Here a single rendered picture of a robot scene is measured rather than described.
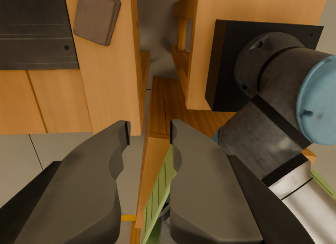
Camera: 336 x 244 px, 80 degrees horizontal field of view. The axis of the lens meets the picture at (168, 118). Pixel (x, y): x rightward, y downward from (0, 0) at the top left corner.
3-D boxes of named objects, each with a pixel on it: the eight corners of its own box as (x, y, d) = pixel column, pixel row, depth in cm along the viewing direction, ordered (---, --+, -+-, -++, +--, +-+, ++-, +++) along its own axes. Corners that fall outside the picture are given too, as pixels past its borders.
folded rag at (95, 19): (85, -16, 42) (80, -18, 39) (122, 1, 43) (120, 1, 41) (75, 32, 46) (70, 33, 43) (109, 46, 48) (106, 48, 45)
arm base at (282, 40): (312, 37, 44) (350, 44, 35) (284, 101, 51) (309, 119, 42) (246, 26, 42) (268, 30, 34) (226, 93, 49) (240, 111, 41)
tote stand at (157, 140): (243, 90, 150) (318, 157, 80) (223, 146, 174) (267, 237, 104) (153, 76, 142) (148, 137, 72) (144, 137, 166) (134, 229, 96)
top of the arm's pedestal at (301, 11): (318, -5, 52) (330, -6, 49) (280, 107, 67) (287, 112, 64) (196, -13, 50) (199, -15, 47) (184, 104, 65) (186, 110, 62)
